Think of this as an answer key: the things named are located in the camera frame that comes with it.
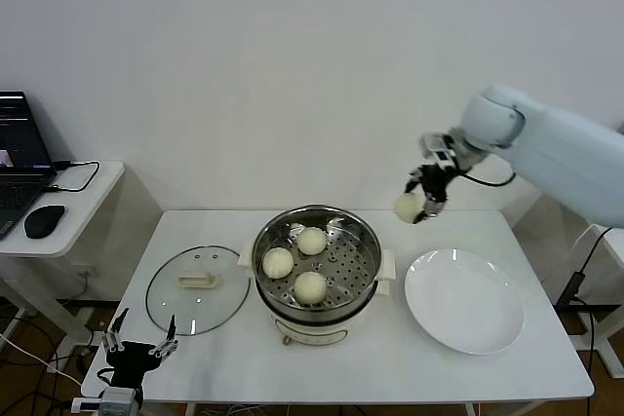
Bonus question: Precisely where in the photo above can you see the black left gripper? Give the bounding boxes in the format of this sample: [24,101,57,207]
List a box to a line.
[100,307,180,388]

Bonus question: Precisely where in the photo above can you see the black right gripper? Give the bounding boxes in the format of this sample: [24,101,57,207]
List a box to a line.
[403,165,462,226]

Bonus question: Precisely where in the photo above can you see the white steamed baozi bun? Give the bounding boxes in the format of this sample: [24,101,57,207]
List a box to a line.
[296,226,328,256]
[262,247,295,280]
[293,271,328,306]
[393,193,426,225]

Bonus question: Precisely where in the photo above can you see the round glass pot lid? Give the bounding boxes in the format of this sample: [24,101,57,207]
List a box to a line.
[145,244,253,337]

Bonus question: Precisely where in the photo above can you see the stainless steel steamer basket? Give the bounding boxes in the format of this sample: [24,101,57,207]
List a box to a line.
[252,206,383,313]

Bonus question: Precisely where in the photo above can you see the black floor power adapter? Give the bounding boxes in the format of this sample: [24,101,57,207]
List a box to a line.
[72,346,95,374]

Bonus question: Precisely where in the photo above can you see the white round plate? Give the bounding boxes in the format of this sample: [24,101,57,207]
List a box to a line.
[404,248,527,357]

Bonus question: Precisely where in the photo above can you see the black computer mouse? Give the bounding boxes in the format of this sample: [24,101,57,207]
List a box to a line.
[23,204,67,239]

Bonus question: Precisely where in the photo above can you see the cream electric cooking pot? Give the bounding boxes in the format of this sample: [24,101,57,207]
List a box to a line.
[237,246,397,348]

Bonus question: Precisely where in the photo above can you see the white side table with label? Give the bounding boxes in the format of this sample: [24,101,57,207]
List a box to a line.
[574,223,624,378]

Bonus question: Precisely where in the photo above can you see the black open laptop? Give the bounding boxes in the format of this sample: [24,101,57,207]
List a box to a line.
[0,91,59,242]

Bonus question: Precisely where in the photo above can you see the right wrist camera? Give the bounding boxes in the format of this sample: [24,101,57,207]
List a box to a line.
[420,132,459,169]

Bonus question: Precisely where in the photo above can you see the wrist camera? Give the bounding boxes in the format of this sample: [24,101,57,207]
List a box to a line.
[420,132,459,169]
[71,388,137,415]

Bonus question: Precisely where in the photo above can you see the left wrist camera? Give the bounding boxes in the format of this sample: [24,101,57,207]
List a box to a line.
[71,388,137,415]

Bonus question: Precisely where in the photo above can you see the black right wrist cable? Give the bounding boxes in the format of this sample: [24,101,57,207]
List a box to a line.
[455,167,518,188]

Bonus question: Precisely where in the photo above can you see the white floor cable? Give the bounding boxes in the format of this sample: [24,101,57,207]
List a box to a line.
[0,330,84,386]

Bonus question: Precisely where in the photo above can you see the black cable with adapter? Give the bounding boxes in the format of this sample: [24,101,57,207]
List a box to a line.
[557,228,605,313]

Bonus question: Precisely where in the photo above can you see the black laptop cable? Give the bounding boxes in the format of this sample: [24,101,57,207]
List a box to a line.
[46,159,102,192]

